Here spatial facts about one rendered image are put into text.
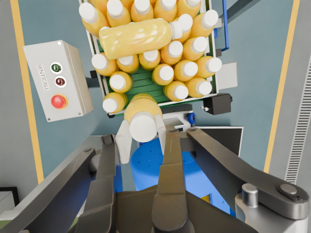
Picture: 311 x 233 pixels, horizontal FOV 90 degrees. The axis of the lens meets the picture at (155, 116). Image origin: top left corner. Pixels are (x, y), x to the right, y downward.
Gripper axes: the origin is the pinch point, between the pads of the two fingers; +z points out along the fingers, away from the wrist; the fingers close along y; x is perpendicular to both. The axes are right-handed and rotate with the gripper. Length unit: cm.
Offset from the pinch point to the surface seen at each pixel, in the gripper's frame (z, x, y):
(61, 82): 24.6, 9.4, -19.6
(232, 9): 49, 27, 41
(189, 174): 12.4, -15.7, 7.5
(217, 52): 37.9, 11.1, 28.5
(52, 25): 136, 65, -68
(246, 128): 135, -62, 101
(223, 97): 35.5, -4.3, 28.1
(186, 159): 18.9, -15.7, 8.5
